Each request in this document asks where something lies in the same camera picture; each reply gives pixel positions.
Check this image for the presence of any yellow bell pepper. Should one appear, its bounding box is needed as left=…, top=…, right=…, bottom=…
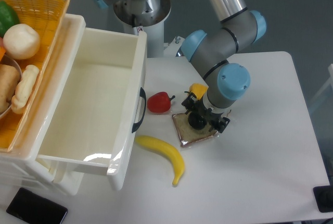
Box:
left=185, top=83, right=208, bottom=100

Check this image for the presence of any brown bread roll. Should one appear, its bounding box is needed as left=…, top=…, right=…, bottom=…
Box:
left=0, top=64, right=20, bottom=114

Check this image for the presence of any black drawer handle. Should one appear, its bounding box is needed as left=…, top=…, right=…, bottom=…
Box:
left=132, top=87, right=147, bottom=133

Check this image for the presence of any yellow banana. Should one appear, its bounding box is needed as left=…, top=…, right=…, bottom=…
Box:
left=135, top=135, right=185, bottom=186

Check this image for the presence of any red bell pepper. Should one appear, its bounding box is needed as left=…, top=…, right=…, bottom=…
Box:
left=147, top=92, right=175, bottom=113

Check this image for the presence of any dark purple mangosteen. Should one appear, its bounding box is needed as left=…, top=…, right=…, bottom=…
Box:
left=188, top=112, right=207, bottom=130

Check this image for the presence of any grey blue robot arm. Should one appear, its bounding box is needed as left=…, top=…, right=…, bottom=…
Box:
left=94, top=0, right=266, bottom=132

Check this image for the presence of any white plastic drawer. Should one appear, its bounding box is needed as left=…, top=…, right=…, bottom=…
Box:
left=38, top=28, right=147, bottom=190

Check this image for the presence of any wrapped bread slice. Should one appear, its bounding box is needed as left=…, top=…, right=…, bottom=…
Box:
left=172, top=113, right=220, bottom=147

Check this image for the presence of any black device at edge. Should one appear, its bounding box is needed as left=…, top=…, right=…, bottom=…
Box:
left=313, top=185, right=332, bottom=213

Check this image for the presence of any white round bun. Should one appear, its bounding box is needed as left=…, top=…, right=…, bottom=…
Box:
left=3, top=24, right=41, bottom=60

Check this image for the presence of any metal bowl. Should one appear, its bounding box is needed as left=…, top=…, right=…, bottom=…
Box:
left=1, top=55, right=22, bottom=119

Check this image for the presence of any green avocado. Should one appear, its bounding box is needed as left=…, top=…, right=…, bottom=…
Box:
left=0, top=1, right=20, bottom=38

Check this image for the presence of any white drawer cabinet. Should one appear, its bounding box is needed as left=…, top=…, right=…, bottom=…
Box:
left=1, top=14, right=86, bottom=195

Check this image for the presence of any orange woven basket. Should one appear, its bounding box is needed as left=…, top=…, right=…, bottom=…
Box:
left=0, top=0, right=71, bottom=153

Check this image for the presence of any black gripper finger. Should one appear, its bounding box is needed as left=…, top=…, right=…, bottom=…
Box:
left=181, top=91, right=197, bottom=115
left=209, top=117, right=230, bottom=133

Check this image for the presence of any black smartphone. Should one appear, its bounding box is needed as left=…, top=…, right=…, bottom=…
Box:
left=6, top=188, right=68, bottom=224

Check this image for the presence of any pale twisted bread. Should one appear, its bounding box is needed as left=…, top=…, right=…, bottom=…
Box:
left=11, top=65, right=40, bottom=114

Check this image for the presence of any orange fruit piece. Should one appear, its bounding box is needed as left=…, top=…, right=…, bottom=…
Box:
left=0, top=47, right=6, bottom=60

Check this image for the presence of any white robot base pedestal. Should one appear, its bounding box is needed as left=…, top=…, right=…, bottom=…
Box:
left=113, top=0, right=184, bottom=58

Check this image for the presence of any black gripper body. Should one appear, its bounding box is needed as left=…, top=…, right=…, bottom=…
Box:
left=192, top=95, right=224, bottom=123

